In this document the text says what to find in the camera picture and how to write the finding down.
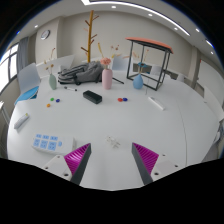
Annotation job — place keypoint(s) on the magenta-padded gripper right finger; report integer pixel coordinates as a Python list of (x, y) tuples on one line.
[(146, 158)]

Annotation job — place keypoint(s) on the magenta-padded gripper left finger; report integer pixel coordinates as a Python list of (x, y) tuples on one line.
[(77, 158)]

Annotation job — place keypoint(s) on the white rectangular bar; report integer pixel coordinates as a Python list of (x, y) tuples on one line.
[(156, 103)]

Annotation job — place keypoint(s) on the orange round magnet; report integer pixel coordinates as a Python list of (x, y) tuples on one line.
[(48, 105)]

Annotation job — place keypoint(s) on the blue round magnet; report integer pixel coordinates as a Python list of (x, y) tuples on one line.
[(125, 99), (57, 100)]

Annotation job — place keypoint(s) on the black rectangular box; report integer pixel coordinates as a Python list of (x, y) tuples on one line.
[(92, 96)]

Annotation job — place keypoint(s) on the green round magnet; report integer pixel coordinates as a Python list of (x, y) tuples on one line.
[(52, 99)]

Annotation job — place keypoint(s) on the red round magnet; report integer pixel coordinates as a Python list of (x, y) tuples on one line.
[(120, 99)]

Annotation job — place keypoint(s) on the white remote control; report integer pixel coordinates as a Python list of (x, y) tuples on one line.
[(21, 120)]

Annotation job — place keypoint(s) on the black marker pen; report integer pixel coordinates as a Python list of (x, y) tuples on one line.
[(70, 88)]

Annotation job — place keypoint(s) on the blue vase with dried flowers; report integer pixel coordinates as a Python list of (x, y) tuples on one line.
[(138, 82)]

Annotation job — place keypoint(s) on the green vase with dried flowers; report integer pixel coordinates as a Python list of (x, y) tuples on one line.
[(52, 82)]

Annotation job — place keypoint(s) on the pink vase with flowers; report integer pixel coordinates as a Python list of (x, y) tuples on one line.
[(107, 80)]

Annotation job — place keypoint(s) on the grey backpack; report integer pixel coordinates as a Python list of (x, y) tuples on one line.
[(83, 72)]

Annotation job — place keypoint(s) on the white chair with blue cushion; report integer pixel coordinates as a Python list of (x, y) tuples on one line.
[(28, 78)]

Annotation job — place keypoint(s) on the window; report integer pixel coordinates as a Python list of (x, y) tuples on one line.
[(6, 71)]

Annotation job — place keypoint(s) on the black-framed orange-topped side table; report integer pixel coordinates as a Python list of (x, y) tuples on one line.
[(150, 42)]

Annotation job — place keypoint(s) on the grey curtain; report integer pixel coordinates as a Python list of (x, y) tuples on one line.
[(22, 53)]

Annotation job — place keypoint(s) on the wooden coat rack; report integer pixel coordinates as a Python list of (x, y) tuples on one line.
[(90, 36)]

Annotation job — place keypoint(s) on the ceiling strip light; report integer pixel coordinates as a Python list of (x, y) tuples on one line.
[(150, 8)]

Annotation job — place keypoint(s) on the round ceiling lights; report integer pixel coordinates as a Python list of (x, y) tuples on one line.
[(114, 6)]

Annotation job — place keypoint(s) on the round wall clock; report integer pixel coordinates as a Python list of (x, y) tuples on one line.
[(45, 34)]

